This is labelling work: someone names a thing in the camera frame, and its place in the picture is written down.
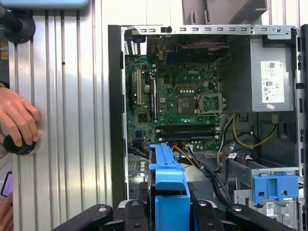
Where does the green motherboard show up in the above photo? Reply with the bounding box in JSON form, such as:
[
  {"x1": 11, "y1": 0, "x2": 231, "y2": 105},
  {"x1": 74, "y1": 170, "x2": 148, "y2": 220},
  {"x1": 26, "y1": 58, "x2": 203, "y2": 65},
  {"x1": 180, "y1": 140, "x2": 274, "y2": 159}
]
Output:
[{"x1": 125, "y1": 55, "x2": 222, "y2": 154}]

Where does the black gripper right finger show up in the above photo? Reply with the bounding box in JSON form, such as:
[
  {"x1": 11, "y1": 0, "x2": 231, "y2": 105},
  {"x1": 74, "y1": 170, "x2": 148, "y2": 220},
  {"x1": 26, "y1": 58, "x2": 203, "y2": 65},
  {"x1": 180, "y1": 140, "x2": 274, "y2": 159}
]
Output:
[{"x1": 187, "y1": 182, "x2": 295, "y2": 231}]

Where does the metal disk bay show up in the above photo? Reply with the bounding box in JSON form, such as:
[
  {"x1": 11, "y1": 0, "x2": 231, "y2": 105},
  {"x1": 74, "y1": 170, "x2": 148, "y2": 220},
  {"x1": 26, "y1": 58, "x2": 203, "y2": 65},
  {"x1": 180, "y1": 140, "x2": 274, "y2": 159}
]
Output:
[{"x1": 127, "y1": 154, "x2": 151, "y2": 193}]

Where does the white grey wire bundle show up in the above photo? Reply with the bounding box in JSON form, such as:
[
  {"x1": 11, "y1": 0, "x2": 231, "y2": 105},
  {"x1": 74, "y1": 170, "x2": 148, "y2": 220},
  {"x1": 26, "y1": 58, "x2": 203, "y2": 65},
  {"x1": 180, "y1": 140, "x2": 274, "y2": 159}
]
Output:
[{"x1": 216, "y1": 115, "x2": 235, "y2": 170}]

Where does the person's left hand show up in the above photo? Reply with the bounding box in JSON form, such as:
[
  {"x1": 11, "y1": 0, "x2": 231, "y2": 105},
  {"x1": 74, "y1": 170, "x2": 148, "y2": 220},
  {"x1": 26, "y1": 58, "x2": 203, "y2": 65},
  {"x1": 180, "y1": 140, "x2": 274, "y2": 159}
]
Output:
[{"x1": 0, "y1": 88, "x2": 40, "y2": 146}]

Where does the black PC case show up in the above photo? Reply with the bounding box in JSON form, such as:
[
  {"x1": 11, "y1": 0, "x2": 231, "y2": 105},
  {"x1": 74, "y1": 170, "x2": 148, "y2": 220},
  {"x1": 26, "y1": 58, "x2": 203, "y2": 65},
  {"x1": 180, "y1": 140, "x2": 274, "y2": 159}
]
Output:
[{"x1": 107, "y1": 24, "x2": 308, "y2": 231}]

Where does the metal locking lever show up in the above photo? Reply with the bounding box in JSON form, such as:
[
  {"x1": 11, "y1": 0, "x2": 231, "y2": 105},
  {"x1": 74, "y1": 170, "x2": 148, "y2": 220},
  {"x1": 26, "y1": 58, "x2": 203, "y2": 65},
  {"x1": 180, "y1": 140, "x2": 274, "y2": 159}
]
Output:
[{"x1": 197, "y1": 111, "x2": 227, "y2": 119}]

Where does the white expansion slot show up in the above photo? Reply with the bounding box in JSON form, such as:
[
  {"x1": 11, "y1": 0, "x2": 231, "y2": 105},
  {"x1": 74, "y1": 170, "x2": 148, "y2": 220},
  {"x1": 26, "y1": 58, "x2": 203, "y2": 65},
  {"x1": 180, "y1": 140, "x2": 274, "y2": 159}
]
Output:
[{"x1": 136, "y1": 69, "x2": 142, "y2": 106}]

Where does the metal socket cover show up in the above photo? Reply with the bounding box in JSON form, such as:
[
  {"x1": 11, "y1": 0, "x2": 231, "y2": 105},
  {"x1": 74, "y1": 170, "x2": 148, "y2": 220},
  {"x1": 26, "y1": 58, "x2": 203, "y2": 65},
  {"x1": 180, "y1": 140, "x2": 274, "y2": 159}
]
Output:
[{"x1": 196, "y1": 93, "x2": 227, "y2": 115}]

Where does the purple rimmed flat device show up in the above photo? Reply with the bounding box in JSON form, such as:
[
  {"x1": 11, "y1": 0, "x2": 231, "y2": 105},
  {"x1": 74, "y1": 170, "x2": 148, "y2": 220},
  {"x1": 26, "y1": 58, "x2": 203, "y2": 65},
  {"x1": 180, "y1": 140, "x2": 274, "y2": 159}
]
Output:
[{"x1": 0, "y1": 171, "x2": 13, "y2": 197}]

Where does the round black blue-ringed tool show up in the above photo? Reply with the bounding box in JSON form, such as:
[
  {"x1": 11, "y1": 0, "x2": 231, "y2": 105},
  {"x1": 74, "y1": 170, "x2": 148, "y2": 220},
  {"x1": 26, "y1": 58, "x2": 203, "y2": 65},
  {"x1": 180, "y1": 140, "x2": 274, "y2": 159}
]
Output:
[{"x1": 2, "y1": 134, "x2": 37, "y2": 156}]

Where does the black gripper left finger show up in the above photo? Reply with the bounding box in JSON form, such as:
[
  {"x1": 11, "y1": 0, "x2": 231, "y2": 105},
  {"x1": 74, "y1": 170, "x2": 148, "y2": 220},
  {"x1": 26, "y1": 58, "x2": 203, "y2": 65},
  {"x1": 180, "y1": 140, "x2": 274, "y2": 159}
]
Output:
[{"x1": 51, "y1": 182, "x2": 156, "y2": 231}]

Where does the yellow black wire bundle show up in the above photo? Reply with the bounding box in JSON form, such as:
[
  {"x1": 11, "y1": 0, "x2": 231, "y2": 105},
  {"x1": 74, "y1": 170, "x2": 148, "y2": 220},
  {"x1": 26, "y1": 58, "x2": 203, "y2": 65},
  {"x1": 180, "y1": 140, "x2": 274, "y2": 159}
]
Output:
[{"x1": 231, "y1": 113, "x2": 278, "y2": 149}]

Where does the blue drive cage latch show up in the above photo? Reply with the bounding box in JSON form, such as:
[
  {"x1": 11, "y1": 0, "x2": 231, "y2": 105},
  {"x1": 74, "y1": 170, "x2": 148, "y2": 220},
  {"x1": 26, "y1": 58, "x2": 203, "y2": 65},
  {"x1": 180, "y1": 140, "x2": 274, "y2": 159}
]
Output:
[{"x1": 252, "y1": 174, "x2": 299, "y2": 205}]

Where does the black RAM slot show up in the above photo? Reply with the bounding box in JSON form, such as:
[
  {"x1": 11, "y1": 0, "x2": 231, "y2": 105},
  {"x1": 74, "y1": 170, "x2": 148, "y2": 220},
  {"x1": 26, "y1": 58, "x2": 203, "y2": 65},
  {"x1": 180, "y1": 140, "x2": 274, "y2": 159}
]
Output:
[
  {"x1": 158, "y1": 137, "x2": 219, "y2": 143},
  {"x1": 155, "y1": 124, "x2": 220, "y2": 130},
  {"x1": 156, "y1": 128, "x2": 220, "y2": 134},
  {"x1": 157, "y1": 133, "x2": 219, "y2": 139}
]

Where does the CPU socket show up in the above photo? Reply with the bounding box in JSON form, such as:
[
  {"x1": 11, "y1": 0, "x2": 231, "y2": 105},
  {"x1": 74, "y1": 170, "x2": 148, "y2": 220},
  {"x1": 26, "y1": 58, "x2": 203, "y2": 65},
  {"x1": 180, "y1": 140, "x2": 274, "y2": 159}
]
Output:
[{"x1": 177, "y1": 96, "x2": 197, "y2": 114}]

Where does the person's right hand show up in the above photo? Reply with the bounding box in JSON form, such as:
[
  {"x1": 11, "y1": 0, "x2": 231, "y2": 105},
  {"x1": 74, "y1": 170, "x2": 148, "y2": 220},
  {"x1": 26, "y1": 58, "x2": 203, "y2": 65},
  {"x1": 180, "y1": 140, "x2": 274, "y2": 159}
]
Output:
[{"x1": 0, "y1": 193, "x2": 14, "y2": 231}]

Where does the grey power supply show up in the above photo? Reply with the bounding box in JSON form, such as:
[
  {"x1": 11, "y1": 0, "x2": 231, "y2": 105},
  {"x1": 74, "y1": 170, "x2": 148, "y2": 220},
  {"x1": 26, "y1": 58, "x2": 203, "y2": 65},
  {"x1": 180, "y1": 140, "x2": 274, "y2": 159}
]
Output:
[{"x1": 220, "y1": 35, "x2": 296, "y2": 114}]

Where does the orange wire bundle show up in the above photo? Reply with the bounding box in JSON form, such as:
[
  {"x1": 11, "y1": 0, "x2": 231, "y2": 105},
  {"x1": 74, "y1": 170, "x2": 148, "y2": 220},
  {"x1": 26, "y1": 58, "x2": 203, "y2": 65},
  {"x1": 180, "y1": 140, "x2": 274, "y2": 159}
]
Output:
[{"x1": 171, "y1": 145, "x2": 202, "y2": 170}]

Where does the metal drive cage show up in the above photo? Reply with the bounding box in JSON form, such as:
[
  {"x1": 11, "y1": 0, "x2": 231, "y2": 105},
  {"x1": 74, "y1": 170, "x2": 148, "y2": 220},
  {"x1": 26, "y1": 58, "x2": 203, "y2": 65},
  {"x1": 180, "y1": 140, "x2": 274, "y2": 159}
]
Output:
[{"x1": 226, "y1": 158, "x2": 300, "y2": 231}]

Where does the hard disk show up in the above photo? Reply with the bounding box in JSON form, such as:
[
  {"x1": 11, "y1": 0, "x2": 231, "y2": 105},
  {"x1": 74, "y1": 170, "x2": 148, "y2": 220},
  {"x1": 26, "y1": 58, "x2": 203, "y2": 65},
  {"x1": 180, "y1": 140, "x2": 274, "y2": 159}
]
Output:
[{"x1": 147, "y1": 142, "x2": 198, "y2": 231}]

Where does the black round knob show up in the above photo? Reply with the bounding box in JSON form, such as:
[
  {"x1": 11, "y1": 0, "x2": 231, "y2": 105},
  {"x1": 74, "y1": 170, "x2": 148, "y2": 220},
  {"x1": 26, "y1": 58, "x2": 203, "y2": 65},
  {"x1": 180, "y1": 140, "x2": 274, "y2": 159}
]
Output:
[{"x1": 0, "y1": 4, "x2": 37, "y2": 44}]

